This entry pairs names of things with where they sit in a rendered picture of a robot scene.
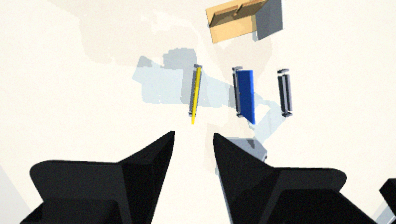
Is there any tan notched board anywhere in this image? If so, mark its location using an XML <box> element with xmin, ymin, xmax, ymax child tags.
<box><xmin>206</xmin><ymin>0</ymin><xmax>269</xmax><ymax>44</ymax></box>

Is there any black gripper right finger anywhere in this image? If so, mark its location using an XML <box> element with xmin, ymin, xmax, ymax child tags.
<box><xmin>213</xmin><ymin>133</ymin><xmax>347</xmax><ymax>224</ymax></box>

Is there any blue flat board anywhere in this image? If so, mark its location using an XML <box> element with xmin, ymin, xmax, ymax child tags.
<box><xmin>236</xmin><ymin>70</ymin><xmax>255</xmax><ymax>125</ymax></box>

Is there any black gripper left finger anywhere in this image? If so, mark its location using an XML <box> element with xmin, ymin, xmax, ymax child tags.
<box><xmin>29</xmin><ymin>131</ymin><xmax>175</xmax><ymax>224</ymax></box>

